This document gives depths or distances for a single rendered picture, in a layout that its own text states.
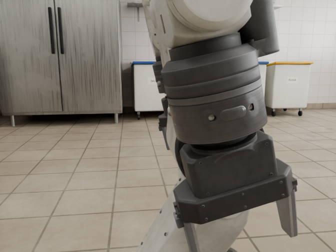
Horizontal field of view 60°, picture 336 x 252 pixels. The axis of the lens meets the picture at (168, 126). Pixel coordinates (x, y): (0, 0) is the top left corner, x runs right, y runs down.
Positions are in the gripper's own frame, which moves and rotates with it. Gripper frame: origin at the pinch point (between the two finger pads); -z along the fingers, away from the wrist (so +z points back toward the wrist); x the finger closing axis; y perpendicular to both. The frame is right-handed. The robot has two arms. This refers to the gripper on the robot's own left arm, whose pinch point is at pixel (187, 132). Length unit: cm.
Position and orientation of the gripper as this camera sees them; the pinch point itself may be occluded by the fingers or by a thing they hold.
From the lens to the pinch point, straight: 72.1
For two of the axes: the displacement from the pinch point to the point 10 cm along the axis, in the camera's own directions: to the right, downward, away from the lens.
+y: -0.9, -2.0, 9.8
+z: -2.4, -9.5, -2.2
